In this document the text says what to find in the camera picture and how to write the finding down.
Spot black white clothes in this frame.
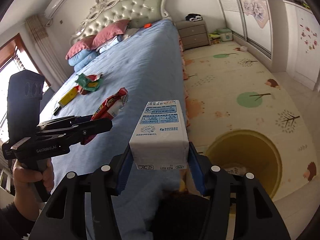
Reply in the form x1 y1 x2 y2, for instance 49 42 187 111
185 13 203 22

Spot person's left hand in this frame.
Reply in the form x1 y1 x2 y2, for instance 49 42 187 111
13 158 54 193

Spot red white plastic wrapper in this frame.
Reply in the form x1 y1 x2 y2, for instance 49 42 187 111
87 73 103 82

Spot green white storage box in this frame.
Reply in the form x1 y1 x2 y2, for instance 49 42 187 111
216 28 233 42

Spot grey bedside table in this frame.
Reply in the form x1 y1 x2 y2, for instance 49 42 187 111
175 20 210 50

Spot blue bed sheet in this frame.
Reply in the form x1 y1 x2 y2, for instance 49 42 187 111
52 19 184 239

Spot small white cup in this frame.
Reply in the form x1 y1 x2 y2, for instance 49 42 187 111
240 46 248 52

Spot yellow carton box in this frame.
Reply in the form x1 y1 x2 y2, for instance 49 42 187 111
58 86 78 108

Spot patterned blue white pillow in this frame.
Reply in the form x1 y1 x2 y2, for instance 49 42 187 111
95 28 139 54

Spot light blue folded quilt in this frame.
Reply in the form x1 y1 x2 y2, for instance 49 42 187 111
68 49 98 72

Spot left pink pillow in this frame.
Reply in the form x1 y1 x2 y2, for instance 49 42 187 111
65 35 96 60

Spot pink pillow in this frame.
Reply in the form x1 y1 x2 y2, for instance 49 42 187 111
65 35 96 60
91 20 130 50

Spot white sliding wardrobe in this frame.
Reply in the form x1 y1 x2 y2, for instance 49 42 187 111
219 0 279 73

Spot small black object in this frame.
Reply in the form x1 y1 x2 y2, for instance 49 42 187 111
53 106 62 116

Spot red white snack wrapper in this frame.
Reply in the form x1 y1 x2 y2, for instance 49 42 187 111
81 87 129 145

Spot white blue carton box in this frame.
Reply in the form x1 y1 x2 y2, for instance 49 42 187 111
129 100 189 171

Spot green snack bag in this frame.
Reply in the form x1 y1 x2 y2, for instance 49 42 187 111
75 73 101 92

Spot beige striped curtain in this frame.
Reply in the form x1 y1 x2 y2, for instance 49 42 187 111
25 15 69 87

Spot right pink pillow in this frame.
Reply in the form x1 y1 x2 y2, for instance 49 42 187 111
91 20 130 50

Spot cartoon tree play mat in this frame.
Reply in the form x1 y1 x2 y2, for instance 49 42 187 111
184 42 318 201

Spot yellow trash bin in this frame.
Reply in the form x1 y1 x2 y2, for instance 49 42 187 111
204 129 283 198

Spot white air conditioner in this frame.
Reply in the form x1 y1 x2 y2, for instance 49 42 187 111
44 0 67 20

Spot tufted green headboard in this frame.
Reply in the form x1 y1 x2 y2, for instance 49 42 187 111
69 0 171 45

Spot left forearm black sleeve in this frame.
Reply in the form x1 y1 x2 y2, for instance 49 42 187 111
1 192 40 239

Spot small orange object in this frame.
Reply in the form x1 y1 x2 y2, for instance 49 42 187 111
144 23 152 29

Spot window with wooden frame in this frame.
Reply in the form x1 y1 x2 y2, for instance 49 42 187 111
1 34 50 143

